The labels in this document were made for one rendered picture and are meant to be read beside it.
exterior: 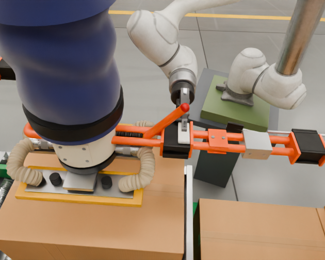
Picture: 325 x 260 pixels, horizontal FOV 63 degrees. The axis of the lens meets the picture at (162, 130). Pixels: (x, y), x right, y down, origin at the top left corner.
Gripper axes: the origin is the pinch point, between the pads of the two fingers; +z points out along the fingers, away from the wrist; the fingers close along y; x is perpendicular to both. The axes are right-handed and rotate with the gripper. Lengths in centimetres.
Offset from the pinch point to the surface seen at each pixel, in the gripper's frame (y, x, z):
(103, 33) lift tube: -30.8, 17.3, 2.5
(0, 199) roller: 70, 83, -11
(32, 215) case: 29, 45, 12
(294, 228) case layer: 69, -61, -6
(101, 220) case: 28.7, 23.1, 12.1
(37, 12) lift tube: -38.0, 24.0, 10.7
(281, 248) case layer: 69, -52, 3
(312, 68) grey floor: 124, -168, -225
